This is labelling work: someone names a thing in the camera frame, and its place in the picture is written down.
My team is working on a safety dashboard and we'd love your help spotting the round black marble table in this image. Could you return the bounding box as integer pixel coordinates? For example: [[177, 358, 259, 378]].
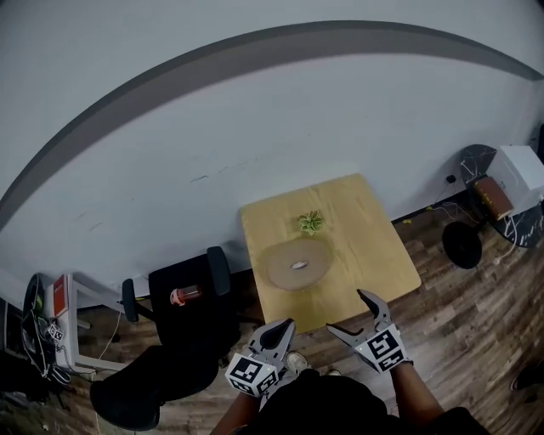
[[441, 144, 544, 270]]

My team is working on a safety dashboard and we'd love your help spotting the person's black shirt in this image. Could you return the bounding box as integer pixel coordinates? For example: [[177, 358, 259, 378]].
[[254, 367, 490, 435]]

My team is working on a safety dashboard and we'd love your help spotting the white metal-frame desk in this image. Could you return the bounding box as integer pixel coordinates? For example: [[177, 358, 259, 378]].
[[53, 271, 142, 373]]

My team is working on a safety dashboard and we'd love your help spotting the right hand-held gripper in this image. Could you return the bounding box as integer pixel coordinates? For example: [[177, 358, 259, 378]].
[[326, 289, 414, 374]]

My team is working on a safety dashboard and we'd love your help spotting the person's left forearm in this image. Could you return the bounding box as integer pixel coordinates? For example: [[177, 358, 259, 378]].
[[218, 390, 268, 435]]

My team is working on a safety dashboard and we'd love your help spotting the square wooden table black base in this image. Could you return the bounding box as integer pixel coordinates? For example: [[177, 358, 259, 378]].
[[240, 172, 422, 335]]

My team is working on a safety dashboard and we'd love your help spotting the white box appliance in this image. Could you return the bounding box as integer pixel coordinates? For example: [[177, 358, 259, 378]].
[[492, 144, 544, 210]]

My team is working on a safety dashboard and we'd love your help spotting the white floor cable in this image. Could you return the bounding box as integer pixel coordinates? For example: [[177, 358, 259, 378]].
[[433, 201, 522, 268]]

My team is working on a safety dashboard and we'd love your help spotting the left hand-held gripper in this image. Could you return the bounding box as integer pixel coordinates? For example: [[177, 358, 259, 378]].
[[224, 319, 296, 399]]

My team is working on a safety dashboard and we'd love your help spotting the black office chair with armrests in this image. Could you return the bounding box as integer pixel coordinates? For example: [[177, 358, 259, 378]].
[[89, 245, 242, 432]]

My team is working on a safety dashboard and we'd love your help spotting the brown book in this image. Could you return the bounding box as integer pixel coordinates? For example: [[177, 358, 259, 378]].
[[472, 176, 515, 223]]

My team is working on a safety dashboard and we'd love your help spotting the small green potted plant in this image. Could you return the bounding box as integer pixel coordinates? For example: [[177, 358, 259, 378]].
[[296, 210, 326, 237]]

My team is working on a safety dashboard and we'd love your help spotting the person's right forearm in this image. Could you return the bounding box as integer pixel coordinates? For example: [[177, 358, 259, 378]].
[[388, 360, 445, 426]]

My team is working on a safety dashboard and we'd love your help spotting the tangle of black cables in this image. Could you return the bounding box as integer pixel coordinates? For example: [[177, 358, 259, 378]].
[[20, 274, 74, 386]]

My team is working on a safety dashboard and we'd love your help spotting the red book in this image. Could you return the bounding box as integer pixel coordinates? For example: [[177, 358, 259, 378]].
[[53, 274, 71, 318]]

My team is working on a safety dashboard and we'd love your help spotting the person's white shoe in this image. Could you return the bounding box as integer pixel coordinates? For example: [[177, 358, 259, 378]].
[[286, 351, 312, 376]]

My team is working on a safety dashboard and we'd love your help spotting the round beige plate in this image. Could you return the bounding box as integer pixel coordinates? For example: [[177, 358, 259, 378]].
[[261, 237, 333, 292]]

